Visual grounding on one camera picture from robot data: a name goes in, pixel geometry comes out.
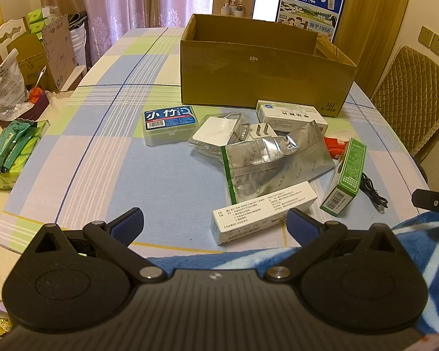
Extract green white medicine box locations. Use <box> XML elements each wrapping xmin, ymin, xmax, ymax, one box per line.
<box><xmin>320</xmin><ymin>138</ymin><xmax>366</xmax><ymax>217</ymax></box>

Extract black audio cable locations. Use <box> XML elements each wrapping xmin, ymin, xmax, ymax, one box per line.
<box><xmin>358</xmin><ymin>172</ymin><xmax>390</xmax><ymax>213</ymax></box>

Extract long white medicine box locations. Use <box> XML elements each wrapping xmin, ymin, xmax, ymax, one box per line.
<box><xmin>211</xmin><ymin>181</ymin><xmax>318</xmax><ymax>245</ymax></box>

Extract silver foil pouch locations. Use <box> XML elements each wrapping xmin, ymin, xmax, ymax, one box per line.
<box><xmin>221</xmin><ymin>121</ymin><xmax>335</xmax><ymax>204</ymax></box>

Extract red orange packet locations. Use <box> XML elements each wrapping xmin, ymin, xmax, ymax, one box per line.
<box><xmin>324</xmin><ymin>137</ymin><xmax>348</xmax><ymax>159</ymax></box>

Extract white medicine box blue logo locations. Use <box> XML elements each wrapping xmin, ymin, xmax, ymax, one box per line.
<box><xmin>256</xmin><ymin>100</ymin><xmax>328</xmax><ymax>135</ymax></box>

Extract blue-label clear plastic case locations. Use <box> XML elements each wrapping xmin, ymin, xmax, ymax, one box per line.
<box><xmin>143</xmin><ymin>105</ymin><xmax>198</xmax><ymax>147</ymax></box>

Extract white charger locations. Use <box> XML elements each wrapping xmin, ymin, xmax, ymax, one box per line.
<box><xmin>188</xmin><ymin>112</ymin><xmax>251</xmax><ymax>162</ymax></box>

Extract white wall plug adapter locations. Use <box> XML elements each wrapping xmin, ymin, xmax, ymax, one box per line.
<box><xmin>246</xmin><ymin>123</ymin><xmax>277</xmax><ymax>140</ymax></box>

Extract quilted brown chair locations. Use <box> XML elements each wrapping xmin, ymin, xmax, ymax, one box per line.
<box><xmin>370</xmin><ymin>46</ymin><xmax>439</xmax><ymax>161</ymax></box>

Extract green tissue pack stack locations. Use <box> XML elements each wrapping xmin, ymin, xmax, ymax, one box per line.
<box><xmin>0</xmin><ymin>119</ymin><xmax>50</xmax><ymax>190</ymax></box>

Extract dark bowl with orange items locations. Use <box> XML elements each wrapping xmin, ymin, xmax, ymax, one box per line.
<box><xmin>0</xmin><ymin>86</ymin><xmax>49</xmax><ymax>128</ymax></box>

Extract crumpled white plastic bag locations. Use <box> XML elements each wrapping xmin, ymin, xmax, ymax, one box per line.
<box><xmin>0</xmin><ymin>48</ymin><xmax>34</xmax><ymax>121</ymax></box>

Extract brown cardboard box on floor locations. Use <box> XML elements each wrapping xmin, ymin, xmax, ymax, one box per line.
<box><xmin>0</xmin><ymin>15</ymin><xmax>77</xmax><ymax>91</ymax></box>

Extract blue milk carton box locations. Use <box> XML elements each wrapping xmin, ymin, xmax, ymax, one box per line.
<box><xmin>275</xmin><ymin>0</ymin><xmax>346</xmax><ymax>42</ymax></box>

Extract white product box with photo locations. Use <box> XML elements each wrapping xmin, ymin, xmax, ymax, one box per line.
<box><xmin>212</xmin><ymin>0</ymin><xmax>256</xmax><ymax>19</ymax></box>

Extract wall power outlets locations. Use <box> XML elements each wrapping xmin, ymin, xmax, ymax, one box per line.
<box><xmin>418</xmin><ymin>26</ymin><xmax>439</xmax><ymax>56</ymax></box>

